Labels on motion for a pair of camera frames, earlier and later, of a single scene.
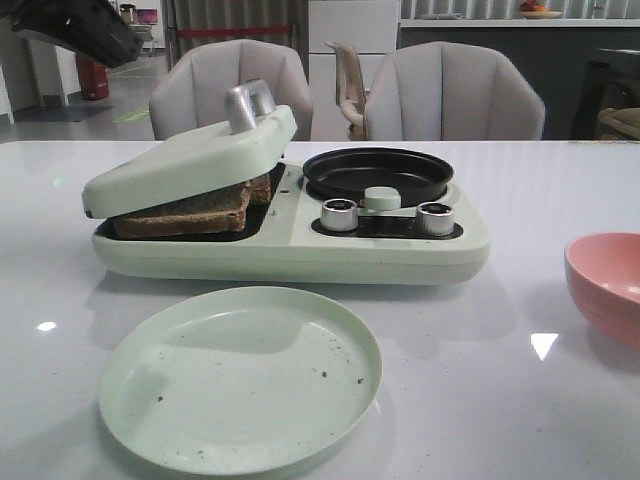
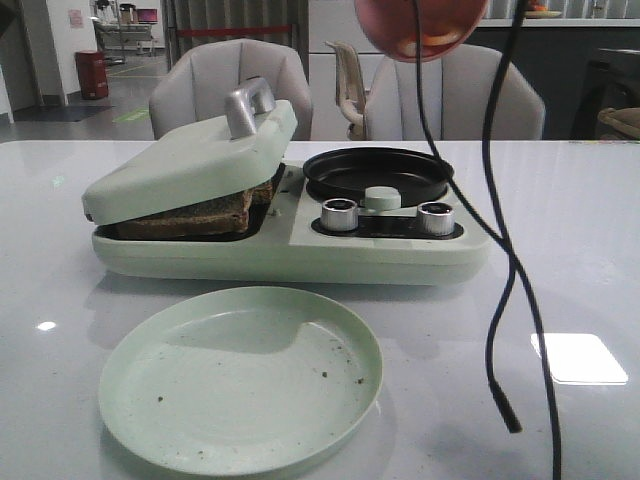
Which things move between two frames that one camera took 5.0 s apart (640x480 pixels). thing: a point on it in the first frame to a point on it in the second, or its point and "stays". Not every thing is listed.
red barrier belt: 228,31 stays
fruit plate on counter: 532,9 stays
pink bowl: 603,270 to 446,26
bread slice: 217,214 stays
